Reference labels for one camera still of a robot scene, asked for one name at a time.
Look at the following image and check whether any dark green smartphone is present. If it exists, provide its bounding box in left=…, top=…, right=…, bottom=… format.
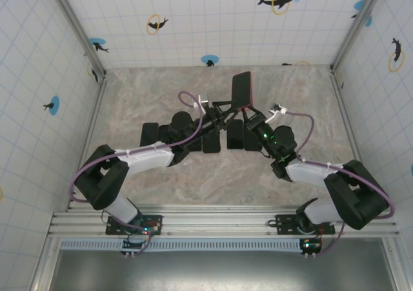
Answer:
left=227, top=119, right=244, bottom=151

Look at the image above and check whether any red phone case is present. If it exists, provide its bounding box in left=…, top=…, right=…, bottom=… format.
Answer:
left=231, top=71, right=253, bottom=110

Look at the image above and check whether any controller board with green light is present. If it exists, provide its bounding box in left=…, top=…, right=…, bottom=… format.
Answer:
left=298, top=237, right=323, bottom=259
left=121, top=231, right=153, bottom=258

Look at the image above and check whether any grey metal sheet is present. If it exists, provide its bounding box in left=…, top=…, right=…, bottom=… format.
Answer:
left=48, top=248, right=398, bottom=291

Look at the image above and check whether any aluminium side rail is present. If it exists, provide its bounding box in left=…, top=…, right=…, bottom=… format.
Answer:
left=329, top=67, right=379, bottom=212
left=66, top=73, right=109, bottom=212

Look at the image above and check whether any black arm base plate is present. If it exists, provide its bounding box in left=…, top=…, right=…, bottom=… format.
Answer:
left=276, top=213, right=335, bottom=236
left=105, top=215, right=164, bottom=237

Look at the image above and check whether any wide aluminium mounting rail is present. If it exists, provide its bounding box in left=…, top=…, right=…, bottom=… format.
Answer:
left=48, top=206, right=399, bottom=239

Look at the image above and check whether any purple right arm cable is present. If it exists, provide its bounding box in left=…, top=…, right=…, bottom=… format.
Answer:
left=286, top=110, right=397, bottom=258

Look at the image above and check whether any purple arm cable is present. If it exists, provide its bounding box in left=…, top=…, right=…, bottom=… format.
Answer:
left=286, top=110, right=397, bottom=258
left=70, top=90, right=207, bottom=256

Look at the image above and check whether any slotted white cable duct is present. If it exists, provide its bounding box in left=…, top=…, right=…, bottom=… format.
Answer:
left=59, top=238, right=306, bottom=252

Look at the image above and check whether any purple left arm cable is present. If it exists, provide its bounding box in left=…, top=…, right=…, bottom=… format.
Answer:
left=70, top=90, right=207, bottom=256

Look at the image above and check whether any aluminium frame post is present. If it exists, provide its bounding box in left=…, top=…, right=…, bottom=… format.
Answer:
left=329, top=0, right=388, bottom=72
left=45, top=0, right=108, bottom=79

